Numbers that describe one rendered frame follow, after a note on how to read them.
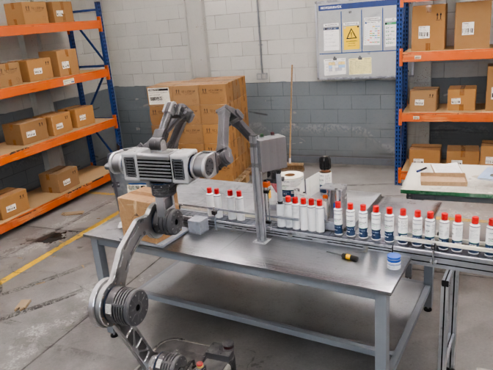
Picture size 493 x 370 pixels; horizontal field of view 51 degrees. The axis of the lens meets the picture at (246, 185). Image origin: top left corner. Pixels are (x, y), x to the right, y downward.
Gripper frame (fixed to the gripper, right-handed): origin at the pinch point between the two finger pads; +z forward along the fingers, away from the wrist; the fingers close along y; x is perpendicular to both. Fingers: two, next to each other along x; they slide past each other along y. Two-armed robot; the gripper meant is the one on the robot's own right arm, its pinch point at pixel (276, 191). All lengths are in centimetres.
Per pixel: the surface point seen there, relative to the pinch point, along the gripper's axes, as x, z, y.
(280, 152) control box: 17.4, -31.8, -13.8
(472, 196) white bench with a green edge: -103, 35, -106
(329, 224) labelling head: 9.1, 14.9, -38.2
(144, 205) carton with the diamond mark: 54, -6, 64
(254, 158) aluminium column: 25.2, -29.6, -0.1
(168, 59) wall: -396, -45, 370
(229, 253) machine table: 48, 22, 10
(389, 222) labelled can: 15, 7, -76
